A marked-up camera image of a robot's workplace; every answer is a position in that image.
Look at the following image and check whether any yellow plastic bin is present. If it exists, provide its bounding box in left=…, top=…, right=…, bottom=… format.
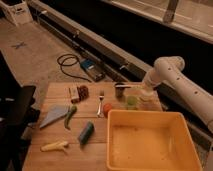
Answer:
left=106, top=110, right=203, bottom=171

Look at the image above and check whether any grey triangular cloth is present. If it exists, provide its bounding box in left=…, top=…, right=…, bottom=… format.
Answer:
left=39, top=105, right=68, bottom=129

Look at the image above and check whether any blue electronic box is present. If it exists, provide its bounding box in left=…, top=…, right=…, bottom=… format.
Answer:
left=80, top=59, right=105, bottom=82

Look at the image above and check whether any orange ball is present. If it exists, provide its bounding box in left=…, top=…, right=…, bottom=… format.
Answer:
left=103, top=103, right=113, bottom=116

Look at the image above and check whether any yellow toy banana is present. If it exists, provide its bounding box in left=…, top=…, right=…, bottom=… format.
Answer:
left=41, top=141, right=69, bottom=152

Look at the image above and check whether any black cable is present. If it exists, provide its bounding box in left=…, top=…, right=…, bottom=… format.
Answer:
left=56, top=53, right=93, bottom=83

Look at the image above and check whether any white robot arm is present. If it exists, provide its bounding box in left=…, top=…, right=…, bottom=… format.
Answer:
left=139, top=56, right=213, bottom=133

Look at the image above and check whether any silver fork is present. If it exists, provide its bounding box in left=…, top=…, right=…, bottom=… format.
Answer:
left=97, top=90, right=105, bottom=117

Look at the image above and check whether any green toy vegetable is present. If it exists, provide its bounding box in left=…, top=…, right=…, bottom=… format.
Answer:
left=64, top=105, right=77, bottom=129

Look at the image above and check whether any brown round object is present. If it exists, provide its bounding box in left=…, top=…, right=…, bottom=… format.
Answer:
left=78, top=85, right=89, bottom=100

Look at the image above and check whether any green plastic cup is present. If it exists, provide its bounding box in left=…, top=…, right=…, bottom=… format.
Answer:
left=126, top=96, right=137, bottom=110

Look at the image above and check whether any white small box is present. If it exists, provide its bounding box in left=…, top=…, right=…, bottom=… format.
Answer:
left=69, top=86, right=80, bottom=103

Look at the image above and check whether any white cardboard box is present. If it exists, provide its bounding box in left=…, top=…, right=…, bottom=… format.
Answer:
left=0, top=0, right=33, bottom=27

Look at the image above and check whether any dark paper cup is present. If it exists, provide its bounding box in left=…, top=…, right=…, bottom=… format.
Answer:
left=115, top=82, right=125, bottom=98

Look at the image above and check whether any white lidded container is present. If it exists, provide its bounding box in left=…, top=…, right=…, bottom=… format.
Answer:
left=140, top=90, right=154, bottom=102

